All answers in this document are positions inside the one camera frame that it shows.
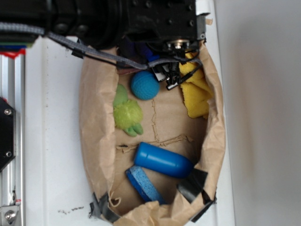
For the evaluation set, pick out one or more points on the black octagonal mount plate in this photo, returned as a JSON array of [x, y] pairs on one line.
[[7, 133]]

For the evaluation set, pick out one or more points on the silver corner bracket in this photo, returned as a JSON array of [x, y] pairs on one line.
[[10, 216]]

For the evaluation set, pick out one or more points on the blue sponge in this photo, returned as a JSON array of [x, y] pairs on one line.
[[143, 185]]

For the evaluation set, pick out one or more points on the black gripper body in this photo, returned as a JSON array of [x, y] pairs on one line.
[[171, 26]]

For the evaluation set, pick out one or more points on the teal dimpled ball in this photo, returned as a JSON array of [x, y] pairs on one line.
[[144, 85]]

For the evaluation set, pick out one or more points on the blue plastic bottle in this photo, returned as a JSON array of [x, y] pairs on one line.
[[163, 161]]

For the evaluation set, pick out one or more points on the yellow cloth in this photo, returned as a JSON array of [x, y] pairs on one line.
[[196, 91]]

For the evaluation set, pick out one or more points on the green fuzzy toy turtle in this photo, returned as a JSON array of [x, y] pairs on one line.
[[127, 113]]

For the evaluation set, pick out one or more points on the crumpled brown paper bag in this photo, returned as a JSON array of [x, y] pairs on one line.
[[108, 152]]

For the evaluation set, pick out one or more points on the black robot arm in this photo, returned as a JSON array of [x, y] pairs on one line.
[[102, 23]]

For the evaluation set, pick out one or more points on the aluminium extrusion rail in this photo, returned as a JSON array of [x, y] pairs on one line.
[[12, 89]]

